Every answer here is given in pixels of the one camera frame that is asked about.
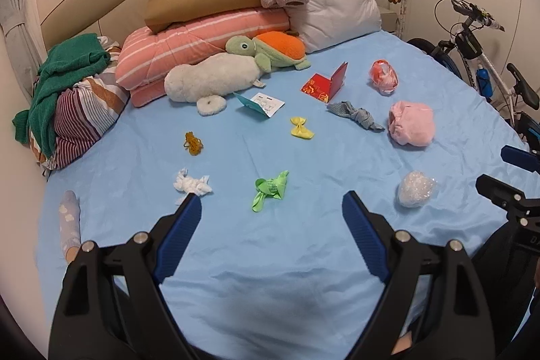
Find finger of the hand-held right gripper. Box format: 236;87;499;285
501;145;540;175
475;173;540;219

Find person's socked foot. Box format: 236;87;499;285
58;190;82;264

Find yellow bow-shaped wrapper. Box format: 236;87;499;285
290;116;315;140

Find green knotted plastic bag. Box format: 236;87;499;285
252;170;290;213

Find white seal plush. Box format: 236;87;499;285
164;52;266;117

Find red and white plastic bag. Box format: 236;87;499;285
369;59;398;95

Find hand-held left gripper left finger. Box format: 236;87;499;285
48;193;203;360

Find white curtain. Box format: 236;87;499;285
0;0;47;108

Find clear plastic wrap ball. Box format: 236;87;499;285
398;170;437;209

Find green turtle plush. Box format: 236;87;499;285
225;30;312;75

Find white crumpled tissue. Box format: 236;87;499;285
173;168;213;205

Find striped pillow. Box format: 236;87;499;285
29;35;131;179

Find pink fuzzy cloth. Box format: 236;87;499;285
388;100;436;147

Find white and teal paper card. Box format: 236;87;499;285
233;91;285;120

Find pink striped quilt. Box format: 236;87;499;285
115;8;292;108

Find grey knotted cloth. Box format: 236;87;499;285
327;101;385;132

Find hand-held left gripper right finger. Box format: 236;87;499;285
342;191;496;360

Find light blue bed sheet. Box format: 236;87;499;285
36;29;530;360

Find white pillow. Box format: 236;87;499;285
287;0;382;54

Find green sweater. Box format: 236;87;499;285
12;33;111;158

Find red folded envelope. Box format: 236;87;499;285
300;62;349;103

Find amber plastic wrapper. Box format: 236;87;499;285
183;131;204;156

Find blue water bottle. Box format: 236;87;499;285
477;65;493;99

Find bicycle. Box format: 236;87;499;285
407;0;540;152

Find person's dark pants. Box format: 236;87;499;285
470;225;540;360

